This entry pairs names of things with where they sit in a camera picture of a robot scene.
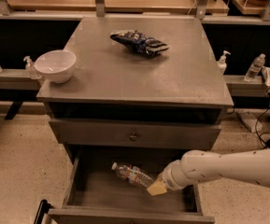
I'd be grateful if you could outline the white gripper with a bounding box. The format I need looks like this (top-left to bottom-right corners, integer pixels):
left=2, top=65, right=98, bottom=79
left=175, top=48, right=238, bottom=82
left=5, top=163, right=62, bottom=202
left=147, top=160, right=193, bottom=196

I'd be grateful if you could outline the clear plastic water bottle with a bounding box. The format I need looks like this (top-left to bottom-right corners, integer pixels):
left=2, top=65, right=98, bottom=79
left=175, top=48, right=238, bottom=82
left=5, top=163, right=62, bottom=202
left=111, top=162, right=154, bottom=189

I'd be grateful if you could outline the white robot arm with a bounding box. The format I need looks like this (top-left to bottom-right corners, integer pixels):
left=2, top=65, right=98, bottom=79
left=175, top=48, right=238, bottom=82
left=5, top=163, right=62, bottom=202
left=147, top=149, right=270, bottom=196

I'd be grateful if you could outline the round metal drawer knob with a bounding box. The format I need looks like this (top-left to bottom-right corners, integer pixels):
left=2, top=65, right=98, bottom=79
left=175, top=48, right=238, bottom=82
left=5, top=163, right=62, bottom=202
left=129, top=133, right=139, bottom=142

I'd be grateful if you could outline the open grey middle drawer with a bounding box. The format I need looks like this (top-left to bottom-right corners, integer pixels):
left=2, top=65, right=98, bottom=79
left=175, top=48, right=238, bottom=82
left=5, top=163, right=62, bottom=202
left=49, top=147, right=215, bottom=224

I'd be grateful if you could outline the closed grey top drawer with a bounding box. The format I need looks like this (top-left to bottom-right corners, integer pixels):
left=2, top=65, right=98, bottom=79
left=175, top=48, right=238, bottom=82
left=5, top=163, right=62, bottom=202
left=50, top=119, right=220, bottom=150

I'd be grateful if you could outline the grey drawer cabinet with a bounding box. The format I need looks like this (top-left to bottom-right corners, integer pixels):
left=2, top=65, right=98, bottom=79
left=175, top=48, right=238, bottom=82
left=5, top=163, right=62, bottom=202
left=37, top=17, right=233, bottom=160

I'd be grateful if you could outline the right sanitizer pump bottle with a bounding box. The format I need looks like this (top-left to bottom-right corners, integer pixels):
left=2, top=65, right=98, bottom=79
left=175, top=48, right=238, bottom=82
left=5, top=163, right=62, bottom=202
left=217, top=50, right=230, bottom=73

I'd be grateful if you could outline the sanitizer pump bottle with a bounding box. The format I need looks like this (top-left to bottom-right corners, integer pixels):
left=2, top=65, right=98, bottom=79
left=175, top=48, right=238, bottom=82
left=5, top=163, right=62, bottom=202
left=23, top=56, right=41, bottom=79
left=217, top=50, right=230, bottom=73

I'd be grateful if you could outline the right shelf water bottle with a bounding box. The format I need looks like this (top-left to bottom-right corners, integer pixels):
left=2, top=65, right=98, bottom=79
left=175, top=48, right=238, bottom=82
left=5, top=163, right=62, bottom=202
left=244, top=53, right=265, bottom=82

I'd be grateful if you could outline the left sanitizer pump bottle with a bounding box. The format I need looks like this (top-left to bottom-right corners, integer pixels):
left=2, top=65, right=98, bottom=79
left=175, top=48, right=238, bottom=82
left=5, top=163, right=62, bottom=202
left=23, top=56, right=41, bottom=79

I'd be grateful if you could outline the black chair part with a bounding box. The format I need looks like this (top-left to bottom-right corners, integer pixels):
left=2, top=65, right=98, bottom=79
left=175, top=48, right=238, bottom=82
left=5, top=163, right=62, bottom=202
left=34, top=199, right=51, bottom=224

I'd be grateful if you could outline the blue chip bag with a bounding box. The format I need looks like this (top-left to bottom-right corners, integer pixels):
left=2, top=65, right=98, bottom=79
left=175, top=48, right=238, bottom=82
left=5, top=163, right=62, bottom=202
left=110, top=30, right=169, bottom=58

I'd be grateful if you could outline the white bowl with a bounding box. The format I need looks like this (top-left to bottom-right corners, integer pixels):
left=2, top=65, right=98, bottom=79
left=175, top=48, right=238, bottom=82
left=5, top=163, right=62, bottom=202
left=35, top=49, right=77, bottom=83

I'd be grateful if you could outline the wooden back table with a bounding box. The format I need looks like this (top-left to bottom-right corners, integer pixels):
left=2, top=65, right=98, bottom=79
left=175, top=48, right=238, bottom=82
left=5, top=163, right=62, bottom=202
left=7, top=0, right=196, bottom=14

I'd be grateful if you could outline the black floor cable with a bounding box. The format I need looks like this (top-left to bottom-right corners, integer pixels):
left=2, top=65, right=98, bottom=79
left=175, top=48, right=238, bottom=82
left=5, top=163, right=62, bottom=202
left=254, top=109, right=270, bottom=150

